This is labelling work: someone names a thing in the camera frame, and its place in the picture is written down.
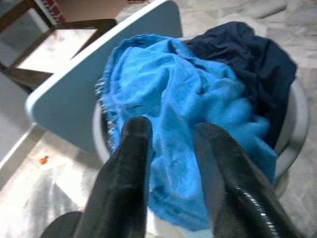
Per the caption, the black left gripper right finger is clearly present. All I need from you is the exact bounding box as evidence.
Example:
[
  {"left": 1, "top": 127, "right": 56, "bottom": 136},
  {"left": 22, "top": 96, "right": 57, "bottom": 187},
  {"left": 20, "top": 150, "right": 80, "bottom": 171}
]
[{"left": 194, "top": 122, "right": 302, "bottom": 238}]

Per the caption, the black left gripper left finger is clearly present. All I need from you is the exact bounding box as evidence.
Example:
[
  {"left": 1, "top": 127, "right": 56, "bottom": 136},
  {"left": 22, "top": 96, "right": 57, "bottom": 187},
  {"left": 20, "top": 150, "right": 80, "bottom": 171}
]
[{"left": 73, "top": 116, "right": 153, "bottom": 238}]

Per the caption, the light blue shirt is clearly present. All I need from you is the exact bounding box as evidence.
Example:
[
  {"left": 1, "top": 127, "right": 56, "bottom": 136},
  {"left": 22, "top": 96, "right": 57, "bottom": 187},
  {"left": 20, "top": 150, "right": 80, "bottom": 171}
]
[{"left": 95, "top": 33, "right": 278, "bottom": 231}]

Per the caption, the grey laundry basket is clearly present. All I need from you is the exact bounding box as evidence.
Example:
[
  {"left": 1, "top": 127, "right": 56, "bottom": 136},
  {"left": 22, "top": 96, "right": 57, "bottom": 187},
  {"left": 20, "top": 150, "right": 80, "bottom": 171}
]
[{"left": 91, "top": 15, "right": 310, "bottom": 199}]

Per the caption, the light blue folding table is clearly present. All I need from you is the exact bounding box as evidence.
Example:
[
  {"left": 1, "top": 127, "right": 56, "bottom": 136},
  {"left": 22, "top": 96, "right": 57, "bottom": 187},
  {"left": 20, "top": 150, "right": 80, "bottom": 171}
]
[{"left": 25, "top": 0, "right": 183, "bottom": 155}]

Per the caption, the navy blue garment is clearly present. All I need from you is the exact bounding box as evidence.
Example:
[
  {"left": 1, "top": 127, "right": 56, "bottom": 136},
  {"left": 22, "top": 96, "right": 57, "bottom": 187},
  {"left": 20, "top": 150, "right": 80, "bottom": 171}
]
[{"left": 185, "top": 21, "right": 298, "bottom": 149}]

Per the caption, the red brick pattern panel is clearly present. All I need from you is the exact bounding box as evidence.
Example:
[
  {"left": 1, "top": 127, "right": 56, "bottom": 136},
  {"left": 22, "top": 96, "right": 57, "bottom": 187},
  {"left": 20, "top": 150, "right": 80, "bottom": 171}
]
[{"left": 37, "top": 0, "right": 66, "bottom": 25}]

